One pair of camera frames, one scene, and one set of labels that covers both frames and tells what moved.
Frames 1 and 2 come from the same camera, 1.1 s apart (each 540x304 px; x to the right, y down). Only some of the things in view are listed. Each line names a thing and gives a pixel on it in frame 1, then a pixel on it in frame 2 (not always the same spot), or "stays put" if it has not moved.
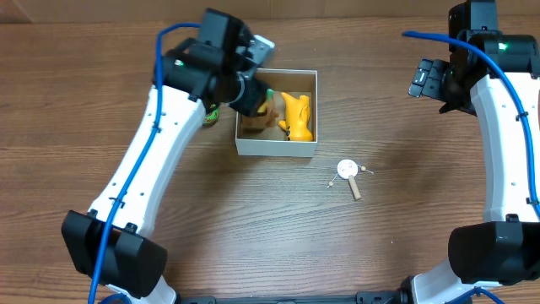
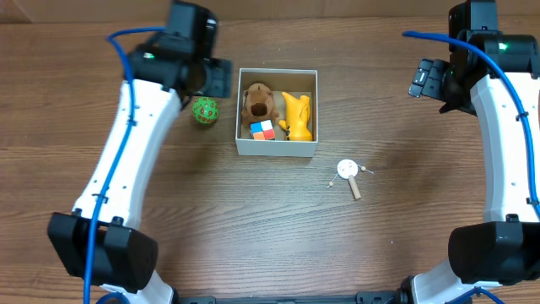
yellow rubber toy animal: x=297 y=118 stays put
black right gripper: x=428 y=78 stays put
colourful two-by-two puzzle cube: x=270 y=93 to x=262 y=130
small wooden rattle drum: x=348 y=169 stays put
